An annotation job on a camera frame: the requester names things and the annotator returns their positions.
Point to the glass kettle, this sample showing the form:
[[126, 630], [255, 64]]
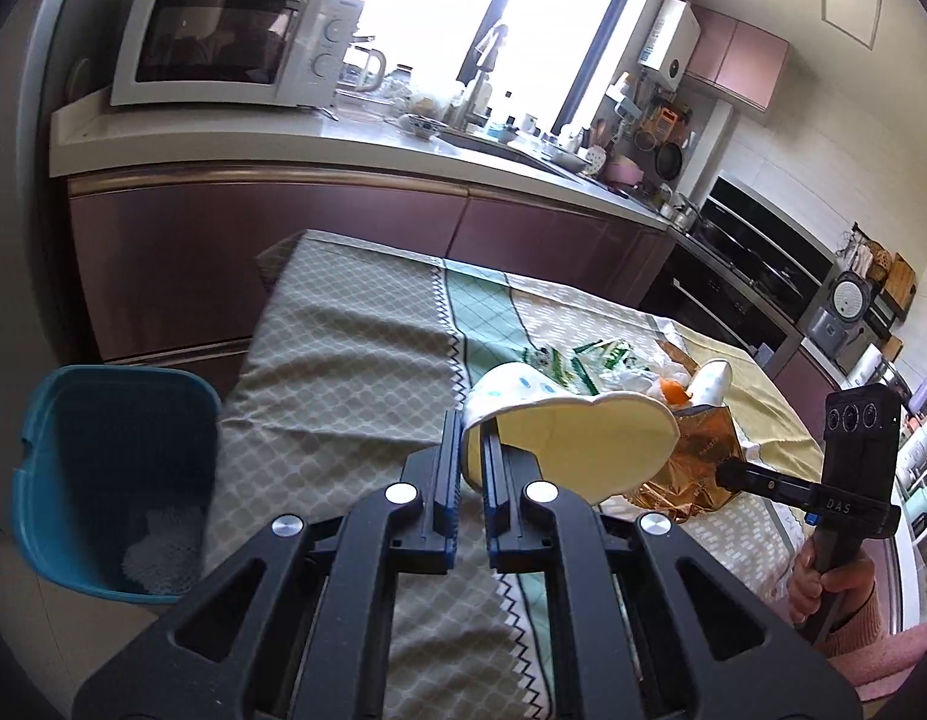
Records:
[[362, 66]]

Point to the maroon base cabinets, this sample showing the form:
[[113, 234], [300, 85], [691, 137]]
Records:
[[283, 240]]

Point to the white microwave oven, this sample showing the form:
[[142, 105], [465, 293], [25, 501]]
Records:
[[208, 37]]

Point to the steel kitchen faucet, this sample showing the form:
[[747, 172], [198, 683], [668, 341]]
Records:
[[482, 75]]

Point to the person's right hand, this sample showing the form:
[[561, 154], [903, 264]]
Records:
[[808, 577]]

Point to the black range hood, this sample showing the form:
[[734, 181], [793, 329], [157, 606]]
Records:
[[763, 229]]

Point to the patterned tablecloth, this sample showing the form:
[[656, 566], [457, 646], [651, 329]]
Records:
[[343, 360]]

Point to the black built-in oven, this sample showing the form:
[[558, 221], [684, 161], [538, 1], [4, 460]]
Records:
[[703, 300]]

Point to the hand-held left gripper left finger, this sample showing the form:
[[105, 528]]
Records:
[[449, 499]]

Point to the green white wrapper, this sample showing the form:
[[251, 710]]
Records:
[[598, 356]]

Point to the wooden cutting board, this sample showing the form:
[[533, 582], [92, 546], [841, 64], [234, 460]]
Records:
[[900, 279]]

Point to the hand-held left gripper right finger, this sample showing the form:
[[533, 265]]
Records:
[[497, 510]]

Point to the steel pot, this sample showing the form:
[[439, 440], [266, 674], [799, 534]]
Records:
[[686, 214]]

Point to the steel kitchen sink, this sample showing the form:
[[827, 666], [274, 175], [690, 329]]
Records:
[[508, 146]]

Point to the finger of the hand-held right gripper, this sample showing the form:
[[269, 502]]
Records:
[[763, 481]]

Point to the blue plastic bin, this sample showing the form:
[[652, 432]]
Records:
[[96, 450]]

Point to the kitchen window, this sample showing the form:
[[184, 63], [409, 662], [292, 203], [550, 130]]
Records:
[[433, 7]]

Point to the gold foil bag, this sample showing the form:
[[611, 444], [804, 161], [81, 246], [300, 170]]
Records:
[[703, 450]]

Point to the black frying pan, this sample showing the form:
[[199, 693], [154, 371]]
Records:
[[668, 160]]

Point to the pink cooking pot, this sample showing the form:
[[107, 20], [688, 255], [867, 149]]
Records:
[[624, 172]]

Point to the pink wall cabinet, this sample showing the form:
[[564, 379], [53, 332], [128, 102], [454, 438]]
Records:
[[741, 56]]

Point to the plain white paper cup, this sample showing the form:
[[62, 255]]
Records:
[[714, 384]]

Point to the blue dotted paper cup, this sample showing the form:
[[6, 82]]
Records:
[[576, 427]]

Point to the blue patterned bowl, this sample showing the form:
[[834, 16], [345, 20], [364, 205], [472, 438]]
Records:
[[422, 124]]

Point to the white water heater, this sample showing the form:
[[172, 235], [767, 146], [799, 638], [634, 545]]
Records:
[[669, 41]]

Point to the orange peel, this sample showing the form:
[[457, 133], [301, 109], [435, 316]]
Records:
[[673, 392]]

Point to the person's right forearm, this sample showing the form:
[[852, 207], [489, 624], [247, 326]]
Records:
[[891, 645]]

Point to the grey rice cooker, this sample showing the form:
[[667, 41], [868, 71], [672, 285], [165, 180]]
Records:
[[838, 311]]

